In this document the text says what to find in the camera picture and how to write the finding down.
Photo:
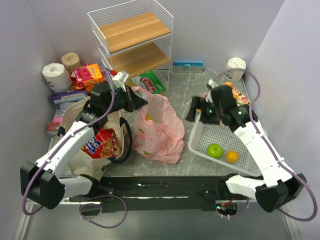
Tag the white toilet paper roll left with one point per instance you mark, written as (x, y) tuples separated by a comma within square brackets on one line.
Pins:
[(57, 76)]

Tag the pink orange snack box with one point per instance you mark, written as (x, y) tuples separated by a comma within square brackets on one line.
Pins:
[(87, 75)]

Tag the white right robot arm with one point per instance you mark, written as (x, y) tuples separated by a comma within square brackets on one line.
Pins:
[(279, 183)]

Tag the white toilet paper roll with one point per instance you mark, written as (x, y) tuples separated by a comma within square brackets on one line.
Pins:
[(57, 76), (235, 69)]

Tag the yellow banana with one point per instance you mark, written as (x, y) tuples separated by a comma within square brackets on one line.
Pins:
[(148, 118)]

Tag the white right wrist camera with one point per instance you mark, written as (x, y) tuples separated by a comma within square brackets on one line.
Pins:
[(215, 82)]

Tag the beige canvas tote bag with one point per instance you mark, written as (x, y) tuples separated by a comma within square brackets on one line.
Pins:
[(84, 164)]

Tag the red yellow snack bag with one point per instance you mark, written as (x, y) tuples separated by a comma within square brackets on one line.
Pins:
[(103, 145)]

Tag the croissant bread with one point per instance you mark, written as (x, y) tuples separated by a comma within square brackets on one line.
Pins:
[(230, 84)]

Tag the green white Chubo bag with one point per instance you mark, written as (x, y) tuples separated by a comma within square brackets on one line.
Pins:
[(150, 82)]

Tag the green apple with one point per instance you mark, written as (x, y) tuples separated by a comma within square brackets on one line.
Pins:
[(214, 150)]

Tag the pink plastic grocery bag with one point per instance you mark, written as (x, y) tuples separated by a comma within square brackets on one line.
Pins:
[(159, 139)]

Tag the brown toilet paper roll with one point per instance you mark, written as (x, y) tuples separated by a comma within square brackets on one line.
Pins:
[(71, 61)]

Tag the white toilet paper roll right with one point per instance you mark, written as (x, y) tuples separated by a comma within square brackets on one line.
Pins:
[(235, 69)]

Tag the purple box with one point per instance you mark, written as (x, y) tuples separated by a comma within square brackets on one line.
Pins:
[(68, 96)]

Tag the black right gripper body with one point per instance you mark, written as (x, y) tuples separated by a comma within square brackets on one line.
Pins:
[(203, 114)]

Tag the orange fruit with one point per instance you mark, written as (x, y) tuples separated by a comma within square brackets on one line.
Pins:
[(232, 156)]

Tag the blue white tissue box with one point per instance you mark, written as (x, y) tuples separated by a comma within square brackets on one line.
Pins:
[(187, 67)]

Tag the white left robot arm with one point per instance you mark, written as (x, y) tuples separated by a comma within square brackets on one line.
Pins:
[(41, 181)]

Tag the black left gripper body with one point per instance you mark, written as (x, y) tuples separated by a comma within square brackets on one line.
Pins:
[(133, 102)]

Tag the red pink box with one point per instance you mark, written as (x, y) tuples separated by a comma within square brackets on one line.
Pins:
[(54, 125)]

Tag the white wire shelf rack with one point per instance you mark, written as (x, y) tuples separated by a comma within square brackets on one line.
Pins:
[(134, 36)]

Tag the white RIO box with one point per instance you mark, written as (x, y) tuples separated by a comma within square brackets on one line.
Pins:
[(59, 113)]

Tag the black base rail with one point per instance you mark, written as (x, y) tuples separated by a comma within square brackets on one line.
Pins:
[(143, 193)]

